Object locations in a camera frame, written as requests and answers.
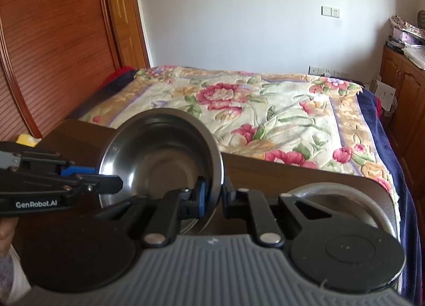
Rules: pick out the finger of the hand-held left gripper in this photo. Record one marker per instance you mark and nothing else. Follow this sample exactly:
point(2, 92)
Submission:
point(79, 170)
point(103, 183)

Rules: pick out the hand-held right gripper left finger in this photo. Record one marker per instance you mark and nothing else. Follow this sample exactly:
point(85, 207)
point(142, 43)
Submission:
point(203, 198)

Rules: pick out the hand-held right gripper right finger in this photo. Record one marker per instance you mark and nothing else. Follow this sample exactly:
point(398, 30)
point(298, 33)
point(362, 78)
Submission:
point(228, 198)

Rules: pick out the small steel bowl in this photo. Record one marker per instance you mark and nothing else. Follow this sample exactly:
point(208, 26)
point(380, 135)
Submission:
point(156, 156)

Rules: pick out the large steel bowl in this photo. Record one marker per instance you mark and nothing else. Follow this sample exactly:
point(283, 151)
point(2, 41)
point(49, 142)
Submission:
point(335, 187)

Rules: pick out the person's left hand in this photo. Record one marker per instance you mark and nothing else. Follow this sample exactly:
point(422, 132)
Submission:
point(7, 234)

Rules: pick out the floral blanket with navy border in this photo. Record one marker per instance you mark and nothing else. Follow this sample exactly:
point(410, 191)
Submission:
point(265, 110)

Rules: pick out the red cloth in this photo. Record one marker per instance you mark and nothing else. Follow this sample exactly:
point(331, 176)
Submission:
point(121, 72)

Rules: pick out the wooden louvered wardrobe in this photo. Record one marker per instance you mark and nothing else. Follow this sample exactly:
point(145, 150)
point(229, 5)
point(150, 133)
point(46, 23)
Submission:
point(49, 43)

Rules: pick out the white cardboard box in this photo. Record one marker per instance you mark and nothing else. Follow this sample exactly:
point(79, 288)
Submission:
point(385, 95)

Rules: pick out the wooden cabinet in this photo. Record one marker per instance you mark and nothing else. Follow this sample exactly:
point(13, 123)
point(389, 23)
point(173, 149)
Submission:
point(408, 100)

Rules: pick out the dark books stack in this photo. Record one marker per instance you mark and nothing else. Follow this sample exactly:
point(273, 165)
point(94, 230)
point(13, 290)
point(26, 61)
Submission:
point(395, 43)

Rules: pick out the white plastic bag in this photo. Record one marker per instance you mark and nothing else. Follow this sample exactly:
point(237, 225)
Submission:
point(415, 55)

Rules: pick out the purple box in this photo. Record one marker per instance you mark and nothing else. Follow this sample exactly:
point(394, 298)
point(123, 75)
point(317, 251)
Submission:
point(410, 37)

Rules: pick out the floral paper bundle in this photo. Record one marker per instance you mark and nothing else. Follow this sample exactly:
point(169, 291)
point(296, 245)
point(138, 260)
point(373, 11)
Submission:
point(406, 23)

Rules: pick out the row of wall sockets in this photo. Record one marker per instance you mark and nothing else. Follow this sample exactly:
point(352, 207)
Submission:
point(328, 72)

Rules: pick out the white wall switch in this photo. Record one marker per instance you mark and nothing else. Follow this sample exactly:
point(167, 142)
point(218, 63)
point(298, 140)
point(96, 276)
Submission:
point(327, 11)

